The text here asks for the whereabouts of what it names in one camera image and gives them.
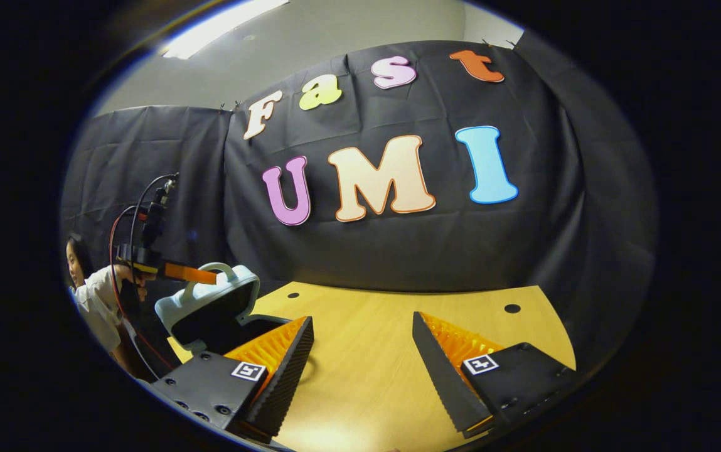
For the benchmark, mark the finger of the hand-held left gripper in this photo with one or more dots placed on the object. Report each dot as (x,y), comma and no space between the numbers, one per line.
(191,274)

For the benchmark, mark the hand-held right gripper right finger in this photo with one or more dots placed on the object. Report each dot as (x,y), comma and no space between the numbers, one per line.
(442,376)

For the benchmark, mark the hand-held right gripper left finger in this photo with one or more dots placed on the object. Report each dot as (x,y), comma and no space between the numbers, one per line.
(285,376)

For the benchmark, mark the pale blue suitcase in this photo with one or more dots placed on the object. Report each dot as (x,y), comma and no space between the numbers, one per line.
(209,301)

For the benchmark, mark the person's head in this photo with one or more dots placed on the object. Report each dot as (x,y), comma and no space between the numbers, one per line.
(76,263)

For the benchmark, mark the person's white shirt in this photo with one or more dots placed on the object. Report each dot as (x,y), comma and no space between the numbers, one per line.
(100,307)

